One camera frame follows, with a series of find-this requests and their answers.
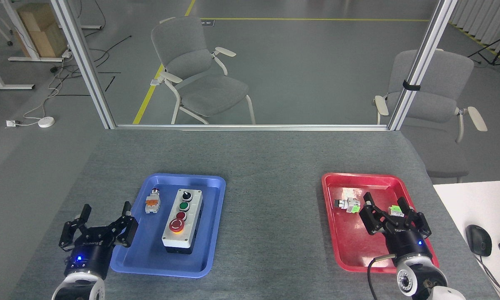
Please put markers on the white side table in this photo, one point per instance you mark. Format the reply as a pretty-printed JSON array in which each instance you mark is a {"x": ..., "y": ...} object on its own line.
[{"x": 471, "y": 204}]

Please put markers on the white wall plug socket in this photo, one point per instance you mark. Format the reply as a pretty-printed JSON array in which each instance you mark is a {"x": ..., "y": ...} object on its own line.
[{"x": 11, "y": 123}]

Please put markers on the white pleated curtain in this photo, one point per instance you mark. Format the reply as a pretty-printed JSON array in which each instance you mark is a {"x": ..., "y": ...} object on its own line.
[{"x": 487, "y": 21}]

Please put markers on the black computer mouse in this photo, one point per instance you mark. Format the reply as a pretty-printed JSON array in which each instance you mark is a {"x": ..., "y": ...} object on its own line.
[{"x": 479, "y": 239}]

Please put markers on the blue plastic tray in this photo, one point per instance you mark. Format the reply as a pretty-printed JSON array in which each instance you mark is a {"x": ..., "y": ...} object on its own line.
[{"x": 149, "y": 250}]

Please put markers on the silver aluminium cross rail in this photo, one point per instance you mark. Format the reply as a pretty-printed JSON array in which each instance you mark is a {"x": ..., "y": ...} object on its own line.
[{"x": 250, "y": 127}]

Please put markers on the white round floor device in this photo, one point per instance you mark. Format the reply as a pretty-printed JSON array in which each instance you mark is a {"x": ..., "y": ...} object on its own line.
[{"x": 46, "y": 122}]

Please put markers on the grey fabric armchair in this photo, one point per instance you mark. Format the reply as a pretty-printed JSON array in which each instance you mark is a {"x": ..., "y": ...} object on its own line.
[
  {"x": 445, "y": 96},
  {"x": 204, "y": 85}
]

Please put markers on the red plastic tray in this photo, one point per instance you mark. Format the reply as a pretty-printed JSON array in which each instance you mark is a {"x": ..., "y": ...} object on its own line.
[{"x": 350, "y": 241}]

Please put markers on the black-headed green switch module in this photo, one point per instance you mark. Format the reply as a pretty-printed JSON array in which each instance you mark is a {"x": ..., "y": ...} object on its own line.
[{"x": 347, "y": 204}]

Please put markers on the green-headed push button switch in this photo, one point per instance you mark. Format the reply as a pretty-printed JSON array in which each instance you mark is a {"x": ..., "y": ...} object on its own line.
[{"x": 394, "y": 209}]

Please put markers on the grey four-button control box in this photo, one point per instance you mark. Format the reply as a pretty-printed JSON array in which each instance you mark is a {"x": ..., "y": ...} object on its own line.
[{"x": 184, "y": 216}]

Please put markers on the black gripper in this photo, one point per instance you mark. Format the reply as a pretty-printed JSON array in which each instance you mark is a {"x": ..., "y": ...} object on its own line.
[
  {"x": 89, "y": 256},
  {"x": 408, "y": 241}
]

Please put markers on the brown cardboard box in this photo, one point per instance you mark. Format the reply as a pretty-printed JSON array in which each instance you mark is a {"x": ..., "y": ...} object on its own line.
[{"x": 43, "y": 29}]

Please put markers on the orange white push button switch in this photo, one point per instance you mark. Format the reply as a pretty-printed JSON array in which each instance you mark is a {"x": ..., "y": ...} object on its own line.
[{"x": 152, "y": 203}]

